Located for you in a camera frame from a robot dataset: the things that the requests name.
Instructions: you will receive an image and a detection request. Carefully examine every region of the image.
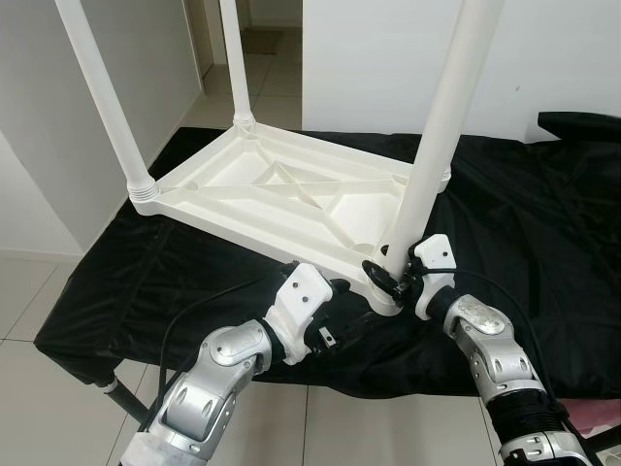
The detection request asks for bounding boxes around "white door frame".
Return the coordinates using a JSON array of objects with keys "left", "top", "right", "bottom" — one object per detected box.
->
[{"left": 189, "top": 0, "right": 229, "bottom": 59}]

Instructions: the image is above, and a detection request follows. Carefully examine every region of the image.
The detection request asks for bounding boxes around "black metal table leg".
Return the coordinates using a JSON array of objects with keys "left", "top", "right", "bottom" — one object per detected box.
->
[{"left": 97, "top": 374, "right": 151, "bottom": 428}]

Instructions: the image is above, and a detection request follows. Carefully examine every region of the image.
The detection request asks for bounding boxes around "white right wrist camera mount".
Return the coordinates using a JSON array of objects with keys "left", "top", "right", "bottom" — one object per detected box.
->
[{"left": 412, "top": 233, "right": 457, "bottom": 319}]

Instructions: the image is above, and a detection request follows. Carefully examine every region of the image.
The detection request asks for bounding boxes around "white plastic children table top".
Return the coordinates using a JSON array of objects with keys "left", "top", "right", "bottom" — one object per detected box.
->
[{"left": 131, "top": 124, "right": 455, "bottom": 316}]

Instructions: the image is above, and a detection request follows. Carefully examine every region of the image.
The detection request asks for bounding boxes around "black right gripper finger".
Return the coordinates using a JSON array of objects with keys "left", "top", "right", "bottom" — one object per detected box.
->
[{"left": 361, "top": 258, "right": 404, "bottom": 297}]

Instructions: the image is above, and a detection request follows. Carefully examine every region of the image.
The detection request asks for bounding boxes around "white plastic table leg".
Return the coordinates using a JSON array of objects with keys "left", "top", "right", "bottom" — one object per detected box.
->
[
  {"left": 53, "top": 0, "right": 161, "bottom": 202},
  {"left": 218, "top": 0, "right": 257, "bottom": 132},
  {"left": 381, "top": 0, "right": 506, "bottom": 283}
]

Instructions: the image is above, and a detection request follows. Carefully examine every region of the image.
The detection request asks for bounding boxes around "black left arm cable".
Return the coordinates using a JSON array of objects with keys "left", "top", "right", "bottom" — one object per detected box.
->
[{"left": 155, "top": 277, "right": 282, "bottom": 409}]

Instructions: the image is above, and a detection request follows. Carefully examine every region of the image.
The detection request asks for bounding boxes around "pink plastic object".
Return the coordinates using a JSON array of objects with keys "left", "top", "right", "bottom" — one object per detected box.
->
[{"left": 572, "top": 400, "right": 621, "bottom": 428}]

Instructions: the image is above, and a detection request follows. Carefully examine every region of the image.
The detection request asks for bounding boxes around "black fabric table cover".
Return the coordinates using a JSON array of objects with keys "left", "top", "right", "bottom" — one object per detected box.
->
[{"left": 34, "top": 112, "right": 621, "bottom": 399}]

